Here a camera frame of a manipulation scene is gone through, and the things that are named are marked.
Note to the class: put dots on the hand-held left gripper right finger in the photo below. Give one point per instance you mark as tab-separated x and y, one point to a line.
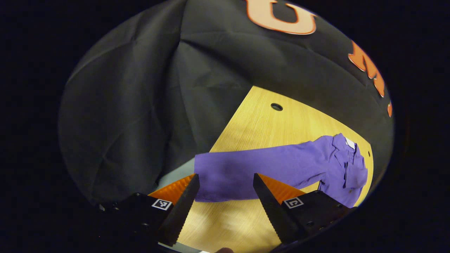
272	211

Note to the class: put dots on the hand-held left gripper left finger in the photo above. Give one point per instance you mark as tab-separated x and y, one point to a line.
181	211

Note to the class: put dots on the purple shirt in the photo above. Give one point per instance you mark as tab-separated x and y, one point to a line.
263	168

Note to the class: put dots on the black backdrop cloth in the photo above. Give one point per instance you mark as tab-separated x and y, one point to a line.
140	105

